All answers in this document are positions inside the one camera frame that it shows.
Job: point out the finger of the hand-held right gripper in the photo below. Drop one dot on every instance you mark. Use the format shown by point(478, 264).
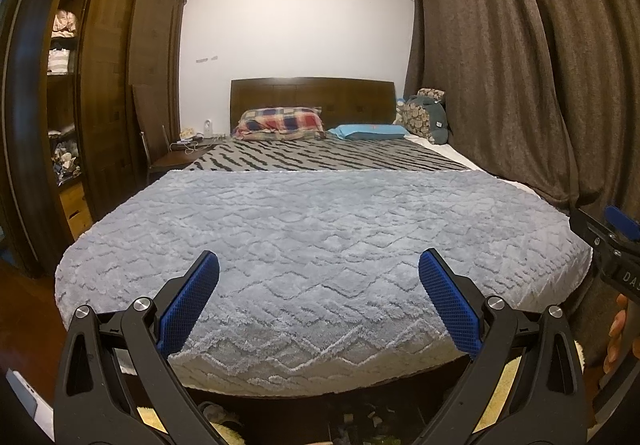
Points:
point(622, 225)
point(585, 225)

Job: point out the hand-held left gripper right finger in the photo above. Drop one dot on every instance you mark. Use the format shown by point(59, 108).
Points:
point(450, 305)

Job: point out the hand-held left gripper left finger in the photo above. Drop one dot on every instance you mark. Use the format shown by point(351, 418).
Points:
point(190, 295)

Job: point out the person's right hand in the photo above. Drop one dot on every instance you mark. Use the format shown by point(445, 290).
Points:
point(617, 325)

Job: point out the yellow fluffy rug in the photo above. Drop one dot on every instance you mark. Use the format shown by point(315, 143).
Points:
point(502, 385)

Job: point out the white bed sheet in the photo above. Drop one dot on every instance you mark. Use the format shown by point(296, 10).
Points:
point(465, 156)

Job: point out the dark wooden nightstand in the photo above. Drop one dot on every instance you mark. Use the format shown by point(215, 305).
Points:
point(192, 156)

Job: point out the grey fluffy blanket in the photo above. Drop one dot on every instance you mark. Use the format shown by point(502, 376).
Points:
point(325, 235)

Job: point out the brown curtain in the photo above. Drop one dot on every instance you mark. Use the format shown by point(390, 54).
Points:
point(525, 75)

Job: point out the small white bottle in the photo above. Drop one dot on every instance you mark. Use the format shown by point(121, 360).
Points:
point(208, 127)

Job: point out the wooden folding chair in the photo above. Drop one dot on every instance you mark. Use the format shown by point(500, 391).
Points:
point(152, 125)

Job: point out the dark grey plush toy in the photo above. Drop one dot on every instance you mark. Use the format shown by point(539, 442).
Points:
point(437, 125)

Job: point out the colourful clothes pile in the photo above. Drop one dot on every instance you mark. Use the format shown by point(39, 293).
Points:
point(65, 155)

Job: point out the patterned cushion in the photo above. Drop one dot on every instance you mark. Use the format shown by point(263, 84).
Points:
point(417, 117)

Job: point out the blue pillow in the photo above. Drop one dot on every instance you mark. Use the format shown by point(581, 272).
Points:
point(367, 131)

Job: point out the white flat device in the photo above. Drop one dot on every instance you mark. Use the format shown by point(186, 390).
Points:
point(25, 397)

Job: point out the plaid pillow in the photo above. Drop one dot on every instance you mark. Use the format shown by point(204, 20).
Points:
point(280, 122)

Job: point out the grey black striped blanket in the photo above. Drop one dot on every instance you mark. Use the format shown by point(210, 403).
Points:
point(325, 152)

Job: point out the wooden wardrobe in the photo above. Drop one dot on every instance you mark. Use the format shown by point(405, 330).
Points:
point(110, 75)

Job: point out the wooden headboard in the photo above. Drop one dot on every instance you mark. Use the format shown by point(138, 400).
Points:
point(310, 92)

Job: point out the folded pale clothes stack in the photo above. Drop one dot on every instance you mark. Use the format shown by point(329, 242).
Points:
point(62, 25)

